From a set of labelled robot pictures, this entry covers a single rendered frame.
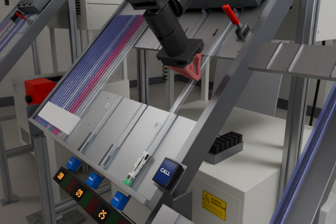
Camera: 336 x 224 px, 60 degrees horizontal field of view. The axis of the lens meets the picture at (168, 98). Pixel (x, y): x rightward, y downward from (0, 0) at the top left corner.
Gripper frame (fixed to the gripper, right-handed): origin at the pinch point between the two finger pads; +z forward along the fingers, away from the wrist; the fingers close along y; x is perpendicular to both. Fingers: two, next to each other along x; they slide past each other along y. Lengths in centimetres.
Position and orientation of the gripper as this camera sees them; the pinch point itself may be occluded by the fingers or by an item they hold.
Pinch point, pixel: (194, 76)
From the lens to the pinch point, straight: 70.5
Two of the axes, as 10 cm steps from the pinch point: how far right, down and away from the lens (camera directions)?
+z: 4.6, 6.4, 6.1
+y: -6.8, -1.8, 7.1
